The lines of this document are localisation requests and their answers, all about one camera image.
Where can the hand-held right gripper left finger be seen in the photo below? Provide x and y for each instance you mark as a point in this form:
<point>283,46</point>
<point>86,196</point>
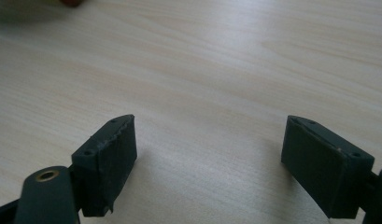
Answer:
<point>107,161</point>

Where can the dark red round object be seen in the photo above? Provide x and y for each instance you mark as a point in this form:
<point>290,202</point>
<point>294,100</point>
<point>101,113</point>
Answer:
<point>71,2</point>

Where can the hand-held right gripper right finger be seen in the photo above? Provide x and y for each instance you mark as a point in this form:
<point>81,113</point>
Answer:
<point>322,165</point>

